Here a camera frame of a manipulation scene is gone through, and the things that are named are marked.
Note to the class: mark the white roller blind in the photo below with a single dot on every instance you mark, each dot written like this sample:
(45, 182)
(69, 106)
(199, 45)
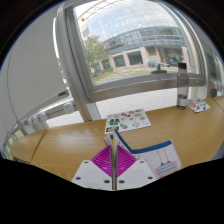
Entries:
(33, 66)

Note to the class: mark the white wall socket trunking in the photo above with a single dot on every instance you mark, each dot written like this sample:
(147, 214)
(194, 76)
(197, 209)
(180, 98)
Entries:
(50, 115)
(217, 87)

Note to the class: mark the glass fronted building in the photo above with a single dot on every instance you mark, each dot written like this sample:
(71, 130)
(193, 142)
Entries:
(133, 30)

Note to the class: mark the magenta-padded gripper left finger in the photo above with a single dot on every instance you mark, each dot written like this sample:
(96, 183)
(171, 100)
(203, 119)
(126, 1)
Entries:
(91, 173)

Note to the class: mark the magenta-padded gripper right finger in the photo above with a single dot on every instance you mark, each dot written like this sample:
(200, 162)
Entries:
(136, 173)

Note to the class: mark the green tree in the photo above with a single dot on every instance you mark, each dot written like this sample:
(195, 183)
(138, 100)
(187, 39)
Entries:
(95, 51)

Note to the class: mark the white cartoon print towel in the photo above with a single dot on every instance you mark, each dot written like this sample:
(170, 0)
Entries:
(160, 160)

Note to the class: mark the grey window frame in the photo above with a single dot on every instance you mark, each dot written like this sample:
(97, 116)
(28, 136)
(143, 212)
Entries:
(71, 66)

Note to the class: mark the clear water bottle black cap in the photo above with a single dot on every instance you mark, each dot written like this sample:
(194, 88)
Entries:
(182, 86)

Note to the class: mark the large colourful sticker sheet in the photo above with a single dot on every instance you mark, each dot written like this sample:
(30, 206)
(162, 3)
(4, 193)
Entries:
(128, 121)

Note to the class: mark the small colourful sticker sheet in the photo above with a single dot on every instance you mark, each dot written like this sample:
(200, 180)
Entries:
(199, 105)

